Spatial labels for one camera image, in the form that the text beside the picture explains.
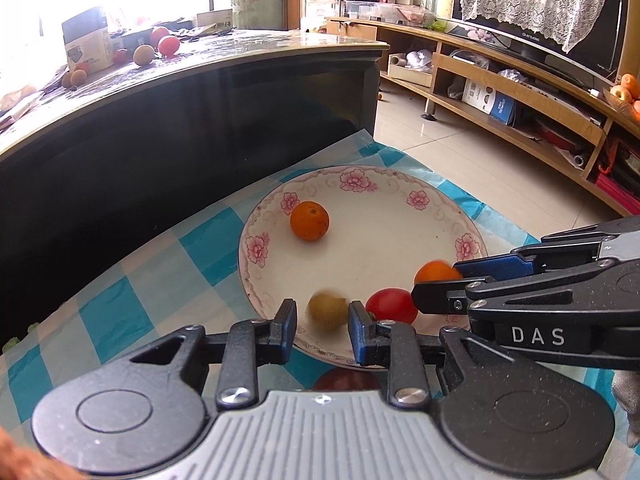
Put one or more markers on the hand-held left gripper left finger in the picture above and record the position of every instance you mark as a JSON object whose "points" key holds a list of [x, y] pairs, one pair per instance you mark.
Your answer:
{"points": [[286, 332]]}

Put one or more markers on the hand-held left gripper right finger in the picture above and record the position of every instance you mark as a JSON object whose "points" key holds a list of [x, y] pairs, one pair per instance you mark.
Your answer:
{"points": [[358, 335]]}

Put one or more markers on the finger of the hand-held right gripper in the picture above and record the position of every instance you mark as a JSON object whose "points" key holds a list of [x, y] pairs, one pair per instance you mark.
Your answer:
{"points": [[440, 299], [492, 264]]}

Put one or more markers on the small orange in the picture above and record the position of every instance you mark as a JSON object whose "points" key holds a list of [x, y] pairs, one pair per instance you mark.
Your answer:
{"points": [[432, 272], [310, 220]]}

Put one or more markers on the yellow-green round fruit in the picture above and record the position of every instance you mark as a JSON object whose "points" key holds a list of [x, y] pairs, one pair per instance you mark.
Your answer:
{"points": [[326, 310]]}

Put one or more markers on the white floral plate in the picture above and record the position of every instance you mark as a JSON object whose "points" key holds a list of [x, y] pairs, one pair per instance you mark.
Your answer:
{"points": [[370, 240]]}

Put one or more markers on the person's right hand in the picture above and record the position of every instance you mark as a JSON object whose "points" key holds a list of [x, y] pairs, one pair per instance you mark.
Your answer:
{"points": [[629, 405]]}

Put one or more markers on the red tomato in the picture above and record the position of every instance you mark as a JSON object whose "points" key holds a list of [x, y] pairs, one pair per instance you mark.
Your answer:
{"points": [[169, 46], [390, 305], [158, 34]]}

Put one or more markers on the dark red fruit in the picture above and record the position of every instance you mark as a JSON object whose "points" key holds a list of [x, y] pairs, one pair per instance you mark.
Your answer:
{"points": [[345, 381]]}

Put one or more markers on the blue white checked tablecloth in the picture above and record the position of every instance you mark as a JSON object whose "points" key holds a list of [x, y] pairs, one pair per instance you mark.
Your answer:
{"points": [[150, 285]]}

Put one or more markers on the pink flat box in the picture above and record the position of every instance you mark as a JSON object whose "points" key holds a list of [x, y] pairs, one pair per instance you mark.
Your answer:
{"points": [[620, 187]]}

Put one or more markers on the wooden television stand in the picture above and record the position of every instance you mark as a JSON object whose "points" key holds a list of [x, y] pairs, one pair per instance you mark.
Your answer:
{"points": [[545, 125]]}

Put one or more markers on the blue white box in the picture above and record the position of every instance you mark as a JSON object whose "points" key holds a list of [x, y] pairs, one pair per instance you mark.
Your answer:
{"points": [[487, 100]]}

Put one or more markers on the open cardboard box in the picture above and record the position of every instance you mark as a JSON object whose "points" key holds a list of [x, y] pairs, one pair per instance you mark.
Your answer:
{"points": [[407, 72]]}

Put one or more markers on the fruit basket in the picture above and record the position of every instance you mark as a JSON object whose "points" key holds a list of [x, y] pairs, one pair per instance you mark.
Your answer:
{"points": [[625, 97]]}

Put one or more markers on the dark glass-top coffee table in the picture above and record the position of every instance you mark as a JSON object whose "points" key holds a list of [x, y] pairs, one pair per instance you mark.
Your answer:
{"points": [[150, 135]]}

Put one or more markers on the small green thing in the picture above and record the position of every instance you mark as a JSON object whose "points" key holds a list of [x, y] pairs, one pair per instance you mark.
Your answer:
{"points": [[11, 345], [33, 328]]}

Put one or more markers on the black television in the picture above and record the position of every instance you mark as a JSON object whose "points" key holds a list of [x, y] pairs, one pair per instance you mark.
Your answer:
{"points": [[615, 20]]}

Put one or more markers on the brown fuzzy cloth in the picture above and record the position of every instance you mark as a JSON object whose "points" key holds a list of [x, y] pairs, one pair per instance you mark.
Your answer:
{"points": [[30, 460]]}

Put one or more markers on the yellow peach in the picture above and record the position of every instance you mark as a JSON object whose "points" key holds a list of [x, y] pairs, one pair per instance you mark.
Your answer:
{"points": [[143, 55]]}

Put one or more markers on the small red fruit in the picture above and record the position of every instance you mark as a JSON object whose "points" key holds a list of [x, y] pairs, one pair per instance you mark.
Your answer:
{"points": [[119, 56]]}

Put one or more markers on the small brown fruit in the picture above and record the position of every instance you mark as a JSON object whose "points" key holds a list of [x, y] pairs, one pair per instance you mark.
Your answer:
{"points": [[78, 77], [65, 80]]}

